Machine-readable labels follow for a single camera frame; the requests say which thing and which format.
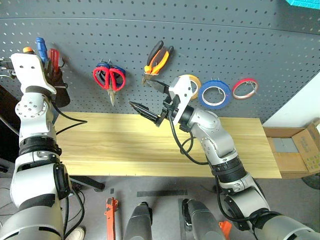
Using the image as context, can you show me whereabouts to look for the printed cardboard box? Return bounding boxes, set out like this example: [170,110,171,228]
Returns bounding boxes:
[291,119,320,174]

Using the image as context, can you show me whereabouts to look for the orange and black pliers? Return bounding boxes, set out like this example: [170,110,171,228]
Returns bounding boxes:
[141,40,175,87]

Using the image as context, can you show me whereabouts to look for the black floor cable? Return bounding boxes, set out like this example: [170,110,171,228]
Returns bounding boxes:
[63,184,86,237]

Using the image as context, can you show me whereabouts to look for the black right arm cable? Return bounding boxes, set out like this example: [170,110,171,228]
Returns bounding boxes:
[167,113,216,166]

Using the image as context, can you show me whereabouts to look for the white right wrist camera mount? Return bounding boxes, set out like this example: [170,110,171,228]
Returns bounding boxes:
[167,74,193,126]

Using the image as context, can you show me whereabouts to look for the black table leg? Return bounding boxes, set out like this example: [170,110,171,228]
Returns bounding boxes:
[69,175,106,193]

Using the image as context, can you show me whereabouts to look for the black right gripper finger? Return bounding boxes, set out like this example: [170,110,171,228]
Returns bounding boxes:
[128,100,161,121]
[146,79,170,96]

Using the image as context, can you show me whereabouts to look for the orange pipe wrench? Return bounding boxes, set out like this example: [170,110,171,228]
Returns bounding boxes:
[104,196,119,240]

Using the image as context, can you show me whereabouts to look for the blue handled screwdriver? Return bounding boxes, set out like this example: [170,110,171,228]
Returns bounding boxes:
[35,36,49,63]

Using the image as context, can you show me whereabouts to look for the red handled screwdriver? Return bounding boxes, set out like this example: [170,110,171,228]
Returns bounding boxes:
[47,48,61,68]

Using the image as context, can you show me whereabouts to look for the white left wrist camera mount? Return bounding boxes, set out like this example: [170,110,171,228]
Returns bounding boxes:
[10,52,58,95]

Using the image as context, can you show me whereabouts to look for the open brown cardboard box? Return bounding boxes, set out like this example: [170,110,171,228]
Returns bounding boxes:
[263,126,310,180]

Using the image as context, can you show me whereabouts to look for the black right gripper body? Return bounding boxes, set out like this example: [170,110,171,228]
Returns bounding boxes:
[154,94,181,128]

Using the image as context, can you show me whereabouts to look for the grey rounded robot leg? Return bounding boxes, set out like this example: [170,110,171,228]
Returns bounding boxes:
[123,201,153,240]
[181,198,222,240]

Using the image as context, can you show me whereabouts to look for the yellow tape roll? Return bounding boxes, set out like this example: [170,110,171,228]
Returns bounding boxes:
[186,74,202,101]

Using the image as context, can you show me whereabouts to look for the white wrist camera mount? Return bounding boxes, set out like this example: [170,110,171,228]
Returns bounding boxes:
[167,74,193,126]
[10,52,58,95]

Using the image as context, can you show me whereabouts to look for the teal foam block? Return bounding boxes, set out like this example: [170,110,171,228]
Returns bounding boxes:
[284,0,320,11]

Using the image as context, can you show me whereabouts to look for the grey metal pegboard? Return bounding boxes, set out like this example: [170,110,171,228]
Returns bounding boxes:
[0,0,320,123]

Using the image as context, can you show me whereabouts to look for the red handled scissors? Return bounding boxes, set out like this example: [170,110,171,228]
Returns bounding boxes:
[92,66,127,107]

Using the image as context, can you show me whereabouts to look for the red tape roll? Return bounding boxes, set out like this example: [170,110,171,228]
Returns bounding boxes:
[231,77,260,101]

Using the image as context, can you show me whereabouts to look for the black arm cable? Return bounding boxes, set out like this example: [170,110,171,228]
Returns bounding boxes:
[51,99,88,136]
[167,113,216,166]

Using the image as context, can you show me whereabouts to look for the blue handled scissors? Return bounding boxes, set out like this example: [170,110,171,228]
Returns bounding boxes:
[96,62,126,83]

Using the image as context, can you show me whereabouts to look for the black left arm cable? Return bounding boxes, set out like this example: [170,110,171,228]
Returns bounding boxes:
[51,99,88,136]

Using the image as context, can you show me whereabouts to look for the white shoe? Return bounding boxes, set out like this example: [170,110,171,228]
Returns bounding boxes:
[63,226,86,240]

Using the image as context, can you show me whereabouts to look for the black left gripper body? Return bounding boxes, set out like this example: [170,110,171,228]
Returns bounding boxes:
[44,59,63,88]

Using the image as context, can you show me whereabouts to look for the blue tape roll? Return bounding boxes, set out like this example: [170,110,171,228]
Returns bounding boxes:
[197,79,231,110]

